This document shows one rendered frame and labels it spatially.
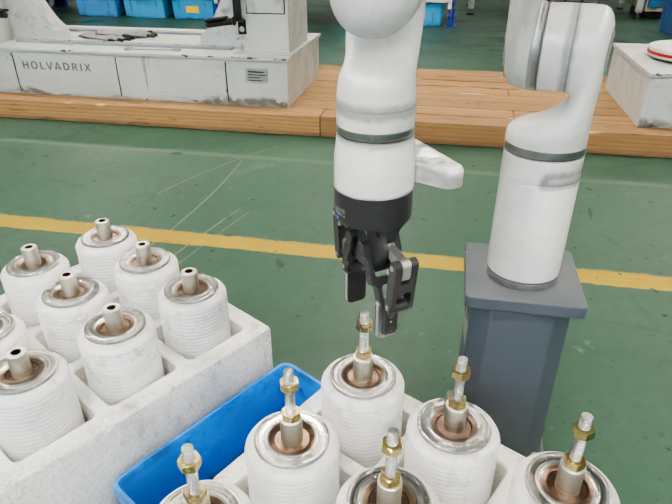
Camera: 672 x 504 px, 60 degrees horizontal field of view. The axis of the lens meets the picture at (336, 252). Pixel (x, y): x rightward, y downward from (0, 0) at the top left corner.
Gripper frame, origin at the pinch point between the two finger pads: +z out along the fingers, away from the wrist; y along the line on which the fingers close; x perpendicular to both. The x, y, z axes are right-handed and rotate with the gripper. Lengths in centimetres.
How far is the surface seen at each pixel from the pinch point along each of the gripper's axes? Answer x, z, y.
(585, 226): 93, 36, -53
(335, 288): 20, 36, -53
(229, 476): -17.3, 16.7, 1.0
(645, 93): 153, 18, -92
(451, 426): 3.7, 8.8, 11.1
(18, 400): -36.4, 9.9, -12.9
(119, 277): -23.1, 10.6, -35.3
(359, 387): -1.8, 9.6, 1.5
